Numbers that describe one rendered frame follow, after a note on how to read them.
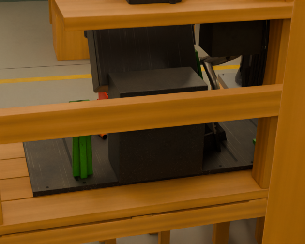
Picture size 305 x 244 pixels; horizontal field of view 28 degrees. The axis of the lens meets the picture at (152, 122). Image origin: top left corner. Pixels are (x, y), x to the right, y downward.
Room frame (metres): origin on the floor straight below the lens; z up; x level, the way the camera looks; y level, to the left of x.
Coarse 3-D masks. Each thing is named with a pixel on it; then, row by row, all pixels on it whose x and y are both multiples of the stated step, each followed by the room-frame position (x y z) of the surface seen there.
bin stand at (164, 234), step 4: (156, 232) 2.71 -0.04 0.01; (160, 232) 2.52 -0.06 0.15; (164, 232) 2.51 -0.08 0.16; (168, 232) 2.52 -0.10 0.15; (160, 236) 2.52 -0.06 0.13; (164, 236) 2.51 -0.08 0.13; (168, 236) 2.52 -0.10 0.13; (104, 240) 2.63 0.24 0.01; (108, 240) 2.43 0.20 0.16; (112, 240) 2.44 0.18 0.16; (160, 240) 2.51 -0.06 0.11; (164, 240) 2.51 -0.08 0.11; (168, 240) 2.52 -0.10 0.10
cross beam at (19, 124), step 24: (144, 96) 1.66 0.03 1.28; (168, 96) 1.67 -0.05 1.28; (192, 96) 1.68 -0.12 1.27; (216, 96) 1.69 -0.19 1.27; (240, 96) 1.71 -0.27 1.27; (264, 96) 1.73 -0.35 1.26; (0, 120) 1.50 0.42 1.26; (24, 120) 1.52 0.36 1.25; (48, 120) 1.54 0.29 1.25; (72, 120) 1.56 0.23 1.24; (96, 120) 1.58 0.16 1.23; (120, 120) 1.60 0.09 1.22; (144, 120) 1.62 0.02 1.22; (168, 120) 1.64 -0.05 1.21; (192, 120) 1.67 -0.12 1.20; (216, 120) 1.69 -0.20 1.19
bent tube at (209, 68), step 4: (208, 56) 2.08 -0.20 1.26; (200, 60) 2.08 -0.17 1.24; (200, 64) 2.11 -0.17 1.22; (204, 64) 2.08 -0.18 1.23; (208, 64) 2.07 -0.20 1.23; (204, 68) 2.07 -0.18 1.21; (208, 68) 2.06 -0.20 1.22; (212, 68) 2.07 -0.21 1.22; (208, 72) 2.06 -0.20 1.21; (212, 72) 2.05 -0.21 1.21; (208, 76) 2.05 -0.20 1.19; (212, 76) 2.04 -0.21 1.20; (212, 80) 2.03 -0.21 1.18; (216, 80) 2.04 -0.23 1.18; (212, 84) 2.03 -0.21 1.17; (216, 84) 2.03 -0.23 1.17; (212, 88) 2.03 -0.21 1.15; (216, 88) 2.03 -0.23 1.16
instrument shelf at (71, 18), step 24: (72, 0) 1.74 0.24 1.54; (96, 0) 1.74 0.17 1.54; (120, 0) 1.75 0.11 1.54; (192, 0) 1.78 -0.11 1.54; (216, 0) 1.79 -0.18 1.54; (240, 0) 1.80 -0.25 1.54; (264, 0) 1.80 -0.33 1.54; (72, 24) 1.57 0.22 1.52; (96, 24) 1.59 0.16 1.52; (120, 24) 1.61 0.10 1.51; (144, 24) 1.63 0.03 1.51; (168, 24) 1.65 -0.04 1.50
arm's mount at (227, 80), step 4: (220, 76) 2.83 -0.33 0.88; (224, 76) 2.83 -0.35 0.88; (228, 76) 2.84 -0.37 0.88; (232, 76) 2.84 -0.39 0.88; (220, 80) 2.82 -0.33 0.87; (224, 80) 2.78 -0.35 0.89; (228, 80) 2.78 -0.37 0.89; (232, 80) 2.79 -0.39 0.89; (224, 84) 2.76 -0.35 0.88; (228, 84) 2.73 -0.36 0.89; (232, 84) 2.73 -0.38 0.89; (236, 84) 2.74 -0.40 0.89; (224, 88) 2.75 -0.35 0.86; (228, 88) 2.69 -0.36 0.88
